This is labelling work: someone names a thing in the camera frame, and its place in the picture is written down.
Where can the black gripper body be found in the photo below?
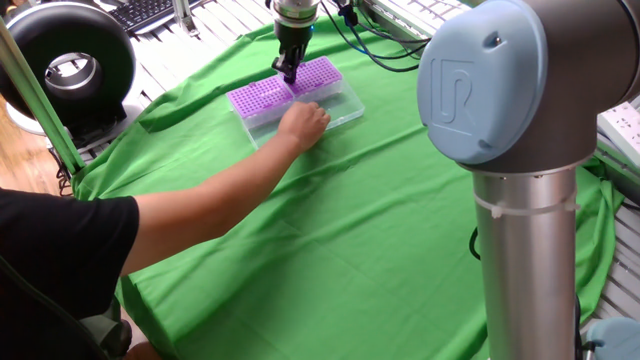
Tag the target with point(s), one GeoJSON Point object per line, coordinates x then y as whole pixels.
{"type": "Point", "coordinates": [294, 36]}

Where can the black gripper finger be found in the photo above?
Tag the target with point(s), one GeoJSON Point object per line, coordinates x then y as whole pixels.
{"type": "Point", "coordinates": [300, 59]}
{"type": "Point", "coordinates": [285, 62]}

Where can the clear tip box holding tips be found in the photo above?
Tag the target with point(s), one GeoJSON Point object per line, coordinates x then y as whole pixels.
{"type": "Point", "coordinates": [320, 72]}

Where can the clear tip box purple rack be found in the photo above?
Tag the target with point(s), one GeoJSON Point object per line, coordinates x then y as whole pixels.
{"type": "Point", "coordinates": [255, 97]}

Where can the person's bare forearm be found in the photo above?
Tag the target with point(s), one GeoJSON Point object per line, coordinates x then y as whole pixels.
{"type": "Point", "coordinates": [210, 205]}

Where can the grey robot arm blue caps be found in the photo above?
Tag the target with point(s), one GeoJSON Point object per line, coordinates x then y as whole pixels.
{"type": "Point", "coordinates": [500, 100]}

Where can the person's bare hand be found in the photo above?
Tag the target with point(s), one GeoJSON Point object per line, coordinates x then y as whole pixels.
{"type": "Point", "coordinates": [305, 127]}

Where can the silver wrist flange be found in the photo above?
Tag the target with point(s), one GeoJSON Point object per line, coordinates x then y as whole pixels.
{"type": "Point", "coordinates": [295, 10]}

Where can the small metal stand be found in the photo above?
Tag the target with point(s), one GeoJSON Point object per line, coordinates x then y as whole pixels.
{"type": "Point", "coordinates": [182, 15]}

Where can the black computer keyboard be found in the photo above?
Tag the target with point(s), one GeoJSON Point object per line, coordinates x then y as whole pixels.
{"type": "Point", "coordinates": [145, 12]}

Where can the green table cloth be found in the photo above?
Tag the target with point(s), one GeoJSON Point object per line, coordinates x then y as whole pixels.
{"type": "Point", "coordinates": [350, 225]}

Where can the black shirt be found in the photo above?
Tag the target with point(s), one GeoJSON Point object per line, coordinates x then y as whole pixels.
{"type": "Point", "coordinates": [50, 240]}

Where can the olive trousers leg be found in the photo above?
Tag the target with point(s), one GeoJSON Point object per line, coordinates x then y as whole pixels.
{"type": "Point", "coordinates": [105, 330]}

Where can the white power strip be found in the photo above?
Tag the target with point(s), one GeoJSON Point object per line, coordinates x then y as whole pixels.
{"type": "Point", "coordinates": [622, 130]}

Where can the green wrapped frame post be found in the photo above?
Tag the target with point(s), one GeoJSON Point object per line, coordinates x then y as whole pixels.
{"type": "Point", "coordinates": [41, 100]}

